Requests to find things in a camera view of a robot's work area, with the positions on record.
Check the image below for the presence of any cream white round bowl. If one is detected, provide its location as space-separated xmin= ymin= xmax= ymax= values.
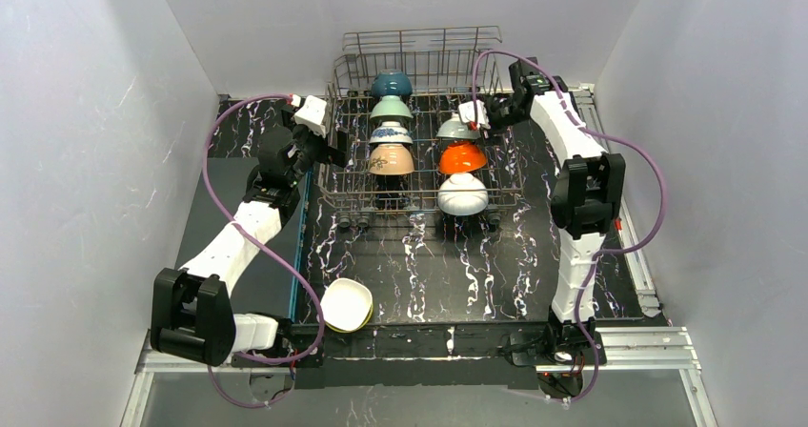
xmin=368 ymin=143 xmax=414 ymax=175

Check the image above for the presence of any pale green shallow bowl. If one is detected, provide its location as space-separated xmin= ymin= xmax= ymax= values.
xmin=435 ymin=112 xmax=480 ymax=141

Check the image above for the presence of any blue floral bowl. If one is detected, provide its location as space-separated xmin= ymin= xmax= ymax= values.
xmin=369 ymin=121 xmax=413 ymax=146

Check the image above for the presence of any orange striped bowl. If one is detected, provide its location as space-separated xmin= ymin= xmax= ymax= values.
xmin=438 ymin=141 xmax=487 ymax=174

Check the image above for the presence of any green celadon bowl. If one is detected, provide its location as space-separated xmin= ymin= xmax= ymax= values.
xmin=370 ymin=95 xmax=413 ymax=120

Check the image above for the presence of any tan interior dark bowl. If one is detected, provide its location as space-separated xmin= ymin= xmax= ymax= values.
xmin=370 ymin=70 xmax=413 ymax=98

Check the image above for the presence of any white ribbed bowl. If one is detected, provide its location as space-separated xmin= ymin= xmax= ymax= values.
xmin=437 ymin=173 xmax=489 ymax=216

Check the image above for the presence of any white square bowl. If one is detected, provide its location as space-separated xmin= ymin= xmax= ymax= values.
xmin=320 ymin=277 xmax=374 ymax=327

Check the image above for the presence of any yellow rimmed bowl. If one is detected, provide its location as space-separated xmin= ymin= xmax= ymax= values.
xmin=325 ymin=311 xmax=374 ymax=334

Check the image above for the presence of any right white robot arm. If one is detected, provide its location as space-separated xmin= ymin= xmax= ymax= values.
xmin=485 ymin=58 xmax=625 ymax=324

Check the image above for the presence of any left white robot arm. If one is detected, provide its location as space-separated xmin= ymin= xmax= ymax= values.
xmin=150 ymin=125 xmax=350 ymax=366

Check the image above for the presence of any grey mat blue edge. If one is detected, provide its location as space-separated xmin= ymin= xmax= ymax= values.
xmin=173 ymin=156 xmax=311 ymax=328

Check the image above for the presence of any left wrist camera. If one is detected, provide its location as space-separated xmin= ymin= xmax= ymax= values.
xmin=291 ymin=94 xmax=328 ymax=138

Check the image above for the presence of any grey wire dish rack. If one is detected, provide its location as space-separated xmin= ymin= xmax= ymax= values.
xmin=316 ymin=25 xmax=507 ymax=228

